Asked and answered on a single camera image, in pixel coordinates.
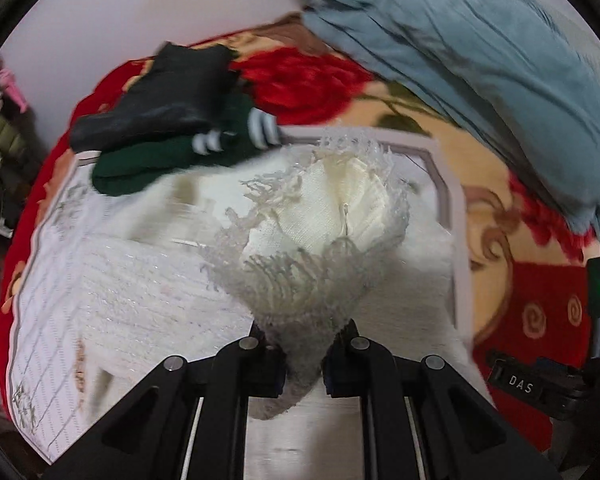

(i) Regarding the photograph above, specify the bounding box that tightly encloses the white fuzzy knit sweater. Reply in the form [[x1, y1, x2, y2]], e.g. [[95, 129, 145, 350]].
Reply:
[[79, 136, 486, 422]]

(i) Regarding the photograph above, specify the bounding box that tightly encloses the hanging clothes rack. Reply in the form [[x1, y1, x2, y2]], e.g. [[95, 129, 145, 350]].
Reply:
[[0, 58, 40, 238]]

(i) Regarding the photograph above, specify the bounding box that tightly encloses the red floral bed blanket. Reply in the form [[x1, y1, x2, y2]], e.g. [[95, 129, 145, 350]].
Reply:
[[0, 14, 600, 466]]

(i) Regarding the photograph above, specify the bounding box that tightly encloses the green striped knit garment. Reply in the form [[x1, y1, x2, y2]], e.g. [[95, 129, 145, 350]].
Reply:
[[91, 92, 282, 196]]

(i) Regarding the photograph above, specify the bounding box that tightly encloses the black folded garment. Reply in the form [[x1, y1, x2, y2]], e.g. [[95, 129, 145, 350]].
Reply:
[[69, 42, 238, 153]]

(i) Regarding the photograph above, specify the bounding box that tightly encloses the blue grey duvet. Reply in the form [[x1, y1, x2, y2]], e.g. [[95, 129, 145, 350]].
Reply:
[[301, 0, 600, 237]]

